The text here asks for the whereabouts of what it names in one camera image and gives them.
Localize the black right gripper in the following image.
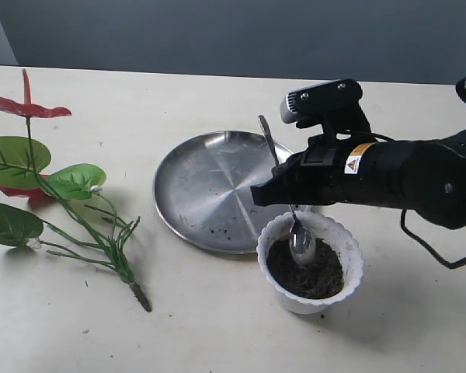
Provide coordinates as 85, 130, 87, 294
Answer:
250, 135, 373, 206

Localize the stainless steel spoon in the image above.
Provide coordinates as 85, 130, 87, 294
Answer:
257, 114, 316, 268

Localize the artificial red anthurium plant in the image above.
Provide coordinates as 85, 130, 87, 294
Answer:
0, 68, 152, 312

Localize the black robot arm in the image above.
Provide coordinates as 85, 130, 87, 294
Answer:
251, 130, 466, 229

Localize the white scalloped plastic pot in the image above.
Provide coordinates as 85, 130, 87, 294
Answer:
256, 211, 363, 315

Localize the dark potting soil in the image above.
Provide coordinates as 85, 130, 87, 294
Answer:
266, 239, 343, 299

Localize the round stainless steel plate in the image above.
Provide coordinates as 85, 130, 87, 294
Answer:
153, 131, 289, 255

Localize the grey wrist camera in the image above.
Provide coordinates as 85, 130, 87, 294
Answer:
280, 78, 371, 140

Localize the black cable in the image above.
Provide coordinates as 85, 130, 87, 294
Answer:
398, 73, 466, 270

